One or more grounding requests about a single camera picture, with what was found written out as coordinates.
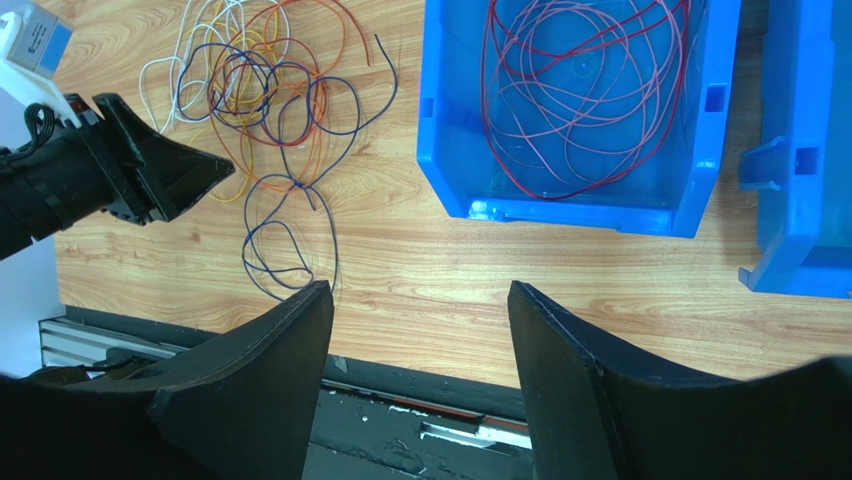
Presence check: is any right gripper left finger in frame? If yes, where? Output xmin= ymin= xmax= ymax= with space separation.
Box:
xmin=26 ymin=281 xmax=334 ymax=479

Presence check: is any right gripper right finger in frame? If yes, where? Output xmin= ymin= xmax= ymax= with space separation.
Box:
xmin=507 ymin=281 xmax=851 ymax=479

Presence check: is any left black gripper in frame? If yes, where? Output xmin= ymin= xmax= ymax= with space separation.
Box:
xmin=1 ymin=93 xmax=235 ymax=258

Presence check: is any dark red wire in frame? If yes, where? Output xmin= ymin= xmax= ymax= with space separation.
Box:
xmin=480 ymin=0 xmax=694 ymax=201

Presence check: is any light purple wire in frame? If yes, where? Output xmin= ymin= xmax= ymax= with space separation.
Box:
xmin=495 ymin=0 xmax=690 ymax=168

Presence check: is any left blue plastic bin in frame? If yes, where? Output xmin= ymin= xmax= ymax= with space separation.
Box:
xmin=417 ymin=1 xmax=741 ymax=238

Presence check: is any blue plastic bin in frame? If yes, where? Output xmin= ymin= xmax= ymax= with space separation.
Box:
xmin=417 ymin=1 xmax=741 ymax=238
xmin=739 ymin=0 xmax=851 ymax=299

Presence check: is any right blue plastic bin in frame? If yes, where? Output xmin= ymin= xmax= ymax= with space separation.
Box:
xmin=739 ymin=0 xmax=851 ymax=299

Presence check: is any yellow wire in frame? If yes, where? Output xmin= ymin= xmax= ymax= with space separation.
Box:
xmin=189 ymin=0 xmax=294 ymax=204

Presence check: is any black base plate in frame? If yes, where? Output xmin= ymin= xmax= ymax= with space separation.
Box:
xmin=65 ymin=308 xmax=536 ymax=479

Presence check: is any orange wire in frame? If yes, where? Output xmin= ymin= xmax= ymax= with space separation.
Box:
xmin=206 ymin=0 xmax=373 ymax=194

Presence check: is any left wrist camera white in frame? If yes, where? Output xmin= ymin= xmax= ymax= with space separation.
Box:
xmin=1 ymin=1 xmax=82 ymax=128

